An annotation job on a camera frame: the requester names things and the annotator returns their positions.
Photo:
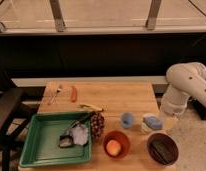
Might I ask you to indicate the banana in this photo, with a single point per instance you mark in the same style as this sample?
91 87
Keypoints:
94 108

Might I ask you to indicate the carrot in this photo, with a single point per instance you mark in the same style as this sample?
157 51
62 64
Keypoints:
74 94

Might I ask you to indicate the blue sponge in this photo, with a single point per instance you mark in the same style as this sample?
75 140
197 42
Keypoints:
153 122

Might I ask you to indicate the black spatula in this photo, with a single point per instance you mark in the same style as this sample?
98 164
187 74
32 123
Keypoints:
66 139

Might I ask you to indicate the orange fruit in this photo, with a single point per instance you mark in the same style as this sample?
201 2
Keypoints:
113 147

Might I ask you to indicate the small blue cup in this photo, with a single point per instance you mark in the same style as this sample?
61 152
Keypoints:
127 120

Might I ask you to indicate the white crumpled cloth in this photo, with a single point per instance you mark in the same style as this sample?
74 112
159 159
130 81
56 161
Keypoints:
80 134

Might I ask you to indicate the dark sponge in bowl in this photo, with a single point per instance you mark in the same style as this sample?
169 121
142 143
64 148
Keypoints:
162 152

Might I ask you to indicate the dark maroon bowl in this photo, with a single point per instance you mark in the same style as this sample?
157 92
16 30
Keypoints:
169 144

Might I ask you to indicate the orange bowl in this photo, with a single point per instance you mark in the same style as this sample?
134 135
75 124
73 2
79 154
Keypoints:
122 139

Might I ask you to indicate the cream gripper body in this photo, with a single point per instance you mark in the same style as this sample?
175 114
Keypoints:
169 122

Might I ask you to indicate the dark chair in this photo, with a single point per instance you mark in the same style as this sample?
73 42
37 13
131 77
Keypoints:
12 107

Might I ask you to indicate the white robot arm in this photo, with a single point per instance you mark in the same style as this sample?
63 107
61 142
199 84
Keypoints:
185 80

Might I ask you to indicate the green plastic tray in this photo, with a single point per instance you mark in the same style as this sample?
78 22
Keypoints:
41 146

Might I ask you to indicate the silver fork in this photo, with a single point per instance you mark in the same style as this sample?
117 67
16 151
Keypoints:
58 90

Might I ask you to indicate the white paper cup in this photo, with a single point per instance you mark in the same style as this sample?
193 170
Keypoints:
144 128

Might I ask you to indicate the pineapple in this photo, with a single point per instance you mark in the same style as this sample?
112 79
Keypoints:
97 125

